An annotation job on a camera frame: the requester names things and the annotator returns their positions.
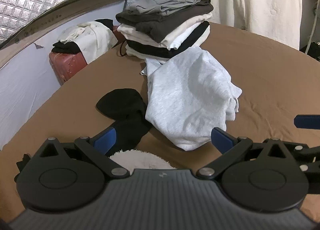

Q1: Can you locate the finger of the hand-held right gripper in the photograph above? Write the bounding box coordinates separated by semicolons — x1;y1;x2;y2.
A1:
281;143;320;172
294;114;320;129

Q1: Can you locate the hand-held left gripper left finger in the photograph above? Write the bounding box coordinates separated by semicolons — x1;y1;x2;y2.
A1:
37;124;131;180

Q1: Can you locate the red suitcase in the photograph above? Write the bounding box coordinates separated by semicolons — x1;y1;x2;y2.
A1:
49;51;88;87

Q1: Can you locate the cream floral cloth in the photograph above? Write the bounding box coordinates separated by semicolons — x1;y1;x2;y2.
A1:
57;20;118;62

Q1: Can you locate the black cloth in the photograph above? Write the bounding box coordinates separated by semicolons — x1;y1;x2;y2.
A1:
96;89;153;158

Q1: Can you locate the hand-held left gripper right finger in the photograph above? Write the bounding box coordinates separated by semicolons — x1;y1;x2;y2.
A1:
196;127;283;180

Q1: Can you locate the white fluffy cloth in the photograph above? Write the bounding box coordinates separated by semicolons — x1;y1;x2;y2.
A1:
109;149;178;174

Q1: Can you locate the stack of folded clothes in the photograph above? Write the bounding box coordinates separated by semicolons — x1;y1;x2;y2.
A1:
115;0;213;64

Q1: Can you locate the black folded garment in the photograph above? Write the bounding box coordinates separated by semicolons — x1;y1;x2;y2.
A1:
52;41;83;54

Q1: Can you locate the light grey t-shirt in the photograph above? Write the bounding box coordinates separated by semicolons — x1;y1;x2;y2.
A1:
140;46;243;151

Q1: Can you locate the hanging cream shirt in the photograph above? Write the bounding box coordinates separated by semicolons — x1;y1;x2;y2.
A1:
204;0;303;50

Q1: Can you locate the dark cord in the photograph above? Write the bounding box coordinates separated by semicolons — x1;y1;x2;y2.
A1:
118;41;129;57

